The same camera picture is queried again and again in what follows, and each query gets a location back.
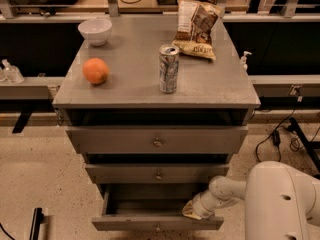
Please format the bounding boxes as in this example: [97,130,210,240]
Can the orange fruit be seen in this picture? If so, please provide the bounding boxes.
[82,58,109,84]

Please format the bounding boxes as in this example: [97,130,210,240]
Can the grey drawer cabinet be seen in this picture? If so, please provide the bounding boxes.
[52,14,261,202]

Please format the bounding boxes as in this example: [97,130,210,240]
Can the brown chip bag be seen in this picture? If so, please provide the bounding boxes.
[173,0,221,60]

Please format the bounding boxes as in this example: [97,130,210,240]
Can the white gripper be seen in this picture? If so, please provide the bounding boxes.
[182,192,214,220]

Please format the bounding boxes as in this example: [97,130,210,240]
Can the white bowl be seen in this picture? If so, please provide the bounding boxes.
[78,18,112,46]

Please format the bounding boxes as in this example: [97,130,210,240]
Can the grey middle drawer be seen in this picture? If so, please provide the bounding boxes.
[85,163,229,184]

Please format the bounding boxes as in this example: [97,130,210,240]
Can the grey top drawer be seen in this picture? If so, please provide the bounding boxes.
[66,126,248,154]

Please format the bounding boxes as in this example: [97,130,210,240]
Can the grey drawer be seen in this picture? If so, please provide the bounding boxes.
[85,163,229,184]
[92,183,224,231]
[66,126,248,154]

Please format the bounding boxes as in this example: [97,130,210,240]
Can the silver drink can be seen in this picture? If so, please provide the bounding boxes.
[159,44,179,94]

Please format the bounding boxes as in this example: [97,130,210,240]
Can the clear sanitizer bottle left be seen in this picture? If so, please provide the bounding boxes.
[2,59,24,84]

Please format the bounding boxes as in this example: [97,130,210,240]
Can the black stand leg right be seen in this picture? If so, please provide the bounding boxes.
[289,117,320,179]

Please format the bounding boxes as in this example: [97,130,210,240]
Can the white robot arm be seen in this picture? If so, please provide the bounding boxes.
[182,161,320,240]

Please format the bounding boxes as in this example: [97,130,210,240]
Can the black floor cable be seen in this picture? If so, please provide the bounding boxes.
[255,97,320,165]

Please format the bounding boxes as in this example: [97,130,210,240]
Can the grey bottom drawer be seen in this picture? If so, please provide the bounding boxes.
[92,183,224,231]

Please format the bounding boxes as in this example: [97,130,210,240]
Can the black bar on floor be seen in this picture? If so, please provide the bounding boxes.
[29,207,44,240]

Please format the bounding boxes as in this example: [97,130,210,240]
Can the white pump bottle right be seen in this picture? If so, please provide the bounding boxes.
[240,51,252,71]

